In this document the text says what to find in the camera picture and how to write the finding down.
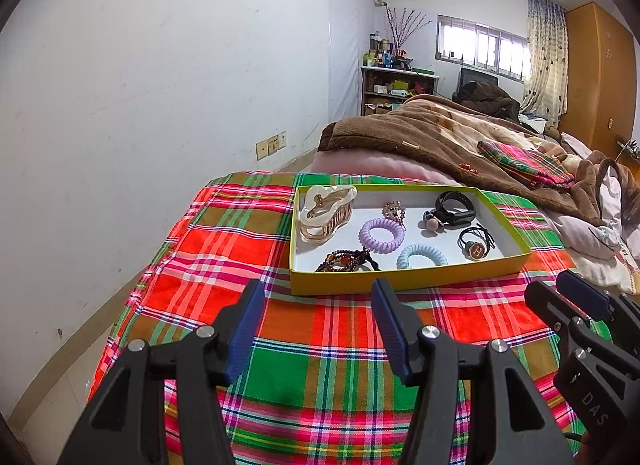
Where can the wooden wardrobe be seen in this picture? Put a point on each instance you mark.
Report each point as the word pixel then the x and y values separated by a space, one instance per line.
pixel 595 75

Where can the pink bed sheet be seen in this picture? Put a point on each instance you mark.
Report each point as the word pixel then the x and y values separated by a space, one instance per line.
pixel 360 162

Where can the yellow-green shallow box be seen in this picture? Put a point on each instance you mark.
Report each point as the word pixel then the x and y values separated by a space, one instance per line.
pixel 452 250

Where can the white bedding pile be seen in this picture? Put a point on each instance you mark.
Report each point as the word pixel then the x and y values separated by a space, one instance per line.
pixel 600 255

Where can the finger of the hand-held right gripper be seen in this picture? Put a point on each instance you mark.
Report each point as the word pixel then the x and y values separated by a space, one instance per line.
pixel 547 302
pixel 582 287

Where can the cream hair claw clip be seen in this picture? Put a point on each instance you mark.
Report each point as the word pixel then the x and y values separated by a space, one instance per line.
pixel 320 225

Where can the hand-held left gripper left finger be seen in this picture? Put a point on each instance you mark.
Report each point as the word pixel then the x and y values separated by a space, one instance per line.
pixel 245 330

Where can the black wristband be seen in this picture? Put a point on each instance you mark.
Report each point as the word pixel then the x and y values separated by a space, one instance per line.
pixel 462 217

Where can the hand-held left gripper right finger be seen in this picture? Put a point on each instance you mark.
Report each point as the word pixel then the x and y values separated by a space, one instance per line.
pixel 390 330

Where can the small red trinket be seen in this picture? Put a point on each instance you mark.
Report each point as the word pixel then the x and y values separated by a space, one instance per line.
pixel 467 167

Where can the folded plaid cloth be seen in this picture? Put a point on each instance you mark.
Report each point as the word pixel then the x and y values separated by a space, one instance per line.
pixel 525 162

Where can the brown coat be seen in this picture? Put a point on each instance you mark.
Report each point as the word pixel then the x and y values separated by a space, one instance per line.
pixel 487 100

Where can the brown plush blanket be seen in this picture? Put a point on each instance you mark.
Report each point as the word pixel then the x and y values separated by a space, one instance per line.
pixel 425 140

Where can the barred window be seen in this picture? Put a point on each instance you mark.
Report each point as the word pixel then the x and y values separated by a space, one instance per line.
pixel 480 47

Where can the red green plaid tablecloth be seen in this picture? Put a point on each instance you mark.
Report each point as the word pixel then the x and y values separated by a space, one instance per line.
pixel 310 345

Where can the pink blossom branches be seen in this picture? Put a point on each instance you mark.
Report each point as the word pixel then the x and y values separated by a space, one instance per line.
pixel 405 27

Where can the wooden shelf unit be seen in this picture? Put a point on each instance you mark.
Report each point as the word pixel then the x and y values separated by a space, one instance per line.
pixel 400 76

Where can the patterned curtain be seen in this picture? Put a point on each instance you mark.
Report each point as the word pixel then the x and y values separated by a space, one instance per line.
pixel 545 55

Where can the cluster of bottles and jars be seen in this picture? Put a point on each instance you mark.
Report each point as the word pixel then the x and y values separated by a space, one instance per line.
pixel 382 57

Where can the cardboard boxes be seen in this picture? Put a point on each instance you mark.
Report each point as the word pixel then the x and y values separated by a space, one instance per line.
pixel 380 109

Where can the black television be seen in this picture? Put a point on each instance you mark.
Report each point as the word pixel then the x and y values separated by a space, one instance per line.
pixel 475 76

